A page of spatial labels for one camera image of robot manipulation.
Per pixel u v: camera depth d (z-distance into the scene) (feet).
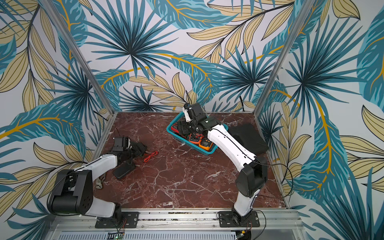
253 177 1.44
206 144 3.01
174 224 2.40
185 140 3.02
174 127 3.12
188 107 1.99
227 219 2.41
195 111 1.96
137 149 2.74
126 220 2.38
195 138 3.02
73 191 1.42
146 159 3.07
